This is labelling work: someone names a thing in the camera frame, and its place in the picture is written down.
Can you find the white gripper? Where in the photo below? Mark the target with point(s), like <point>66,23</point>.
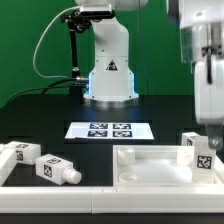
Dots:
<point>209,100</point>

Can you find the white square table top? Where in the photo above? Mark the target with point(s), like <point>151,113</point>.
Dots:
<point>160,166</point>

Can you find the white marker tag sheet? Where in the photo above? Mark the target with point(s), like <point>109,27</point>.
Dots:
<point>111,131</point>

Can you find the white left fence rail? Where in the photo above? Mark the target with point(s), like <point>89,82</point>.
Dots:
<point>8,161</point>

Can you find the white fence rail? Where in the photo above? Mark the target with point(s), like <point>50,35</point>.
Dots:
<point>93,200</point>
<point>8,161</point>

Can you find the white front fence rail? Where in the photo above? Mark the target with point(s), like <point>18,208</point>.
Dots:
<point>93,200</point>

